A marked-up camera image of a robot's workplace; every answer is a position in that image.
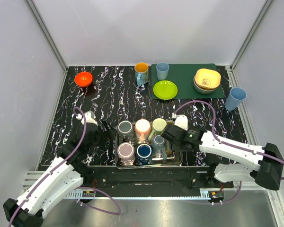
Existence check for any blue grey mug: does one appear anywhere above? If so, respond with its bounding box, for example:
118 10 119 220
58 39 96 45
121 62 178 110
151 135 168 160

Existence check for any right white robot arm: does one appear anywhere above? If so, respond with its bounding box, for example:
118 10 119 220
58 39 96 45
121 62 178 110
162 124 284 191

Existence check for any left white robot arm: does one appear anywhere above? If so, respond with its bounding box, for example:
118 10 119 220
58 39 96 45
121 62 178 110
3 120 116 227

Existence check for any dark grey mug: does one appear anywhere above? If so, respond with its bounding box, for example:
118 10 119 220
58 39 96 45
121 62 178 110
117 121 135 140

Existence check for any mauve pink mug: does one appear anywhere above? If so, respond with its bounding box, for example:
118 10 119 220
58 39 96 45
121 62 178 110
117 142 135 166

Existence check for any light green mug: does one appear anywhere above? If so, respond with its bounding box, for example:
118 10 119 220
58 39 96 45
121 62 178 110
148 118 167 141

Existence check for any pink orange mug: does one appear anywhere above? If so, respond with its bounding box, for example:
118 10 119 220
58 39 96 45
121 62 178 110
134 119 151 143

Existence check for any navy blue mug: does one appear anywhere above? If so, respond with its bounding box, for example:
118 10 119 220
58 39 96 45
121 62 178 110
136 143 152 165

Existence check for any light blue patterned mug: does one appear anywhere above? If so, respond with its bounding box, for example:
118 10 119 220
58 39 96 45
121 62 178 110
134 62 149 87

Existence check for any silver metal tray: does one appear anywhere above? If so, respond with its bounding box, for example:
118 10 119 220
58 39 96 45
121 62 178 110
115 121 183 169

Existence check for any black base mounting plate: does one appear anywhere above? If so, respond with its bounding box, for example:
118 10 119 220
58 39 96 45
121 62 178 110
83 166 233 189

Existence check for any orange red bowl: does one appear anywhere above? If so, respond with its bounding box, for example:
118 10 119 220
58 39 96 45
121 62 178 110
74 72 93 87

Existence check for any lime green plate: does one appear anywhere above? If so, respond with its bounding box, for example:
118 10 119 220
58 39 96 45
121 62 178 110
153 80 178 100

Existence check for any yellow square bowl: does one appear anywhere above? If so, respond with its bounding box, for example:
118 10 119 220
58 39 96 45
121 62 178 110
194 69 221 90

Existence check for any light blue cup right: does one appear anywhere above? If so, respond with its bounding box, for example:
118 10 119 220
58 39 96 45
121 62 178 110
224 87 247 111

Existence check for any dark green mat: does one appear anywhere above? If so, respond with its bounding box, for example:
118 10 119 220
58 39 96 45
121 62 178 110
151 63 225 100

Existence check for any light blue cup on mat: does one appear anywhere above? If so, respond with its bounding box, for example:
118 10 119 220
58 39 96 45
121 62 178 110
156 62 169 80

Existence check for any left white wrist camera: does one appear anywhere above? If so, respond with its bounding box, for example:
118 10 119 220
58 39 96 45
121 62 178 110
76 111 98 125

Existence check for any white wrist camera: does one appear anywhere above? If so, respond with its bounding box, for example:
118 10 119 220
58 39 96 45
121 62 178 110
76 111 98 125
172 113 188 131

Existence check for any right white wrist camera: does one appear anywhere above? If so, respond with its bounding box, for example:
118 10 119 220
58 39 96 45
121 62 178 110
172 113 188 131

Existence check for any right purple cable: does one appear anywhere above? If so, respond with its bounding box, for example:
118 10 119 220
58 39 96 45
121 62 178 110
174 100 284 205

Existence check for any purple cable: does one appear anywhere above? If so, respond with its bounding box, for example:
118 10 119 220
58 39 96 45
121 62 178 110
174 100 284 205
7 106 122 227

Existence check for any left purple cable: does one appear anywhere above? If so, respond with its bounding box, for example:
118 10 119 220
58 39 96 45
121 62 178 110
7 106 122 227

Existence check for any front aluminium rail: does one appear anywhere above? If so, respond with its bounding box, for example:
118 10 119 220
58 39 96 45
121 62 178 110
22 170 280 201

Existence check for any left aluminium frame post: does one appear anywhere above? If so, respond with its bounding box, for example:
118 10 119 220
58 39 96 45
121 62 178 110
24 0 68 71

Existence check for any aluminium frame post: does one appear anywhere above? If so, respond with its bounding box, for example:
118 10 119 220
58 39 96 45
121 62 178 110
230 0 274 70
24 0 68 71

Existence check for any right aluminium frame post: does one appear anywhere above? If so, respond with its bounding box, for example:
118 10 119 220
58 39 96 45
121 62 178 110
230 0 274 70

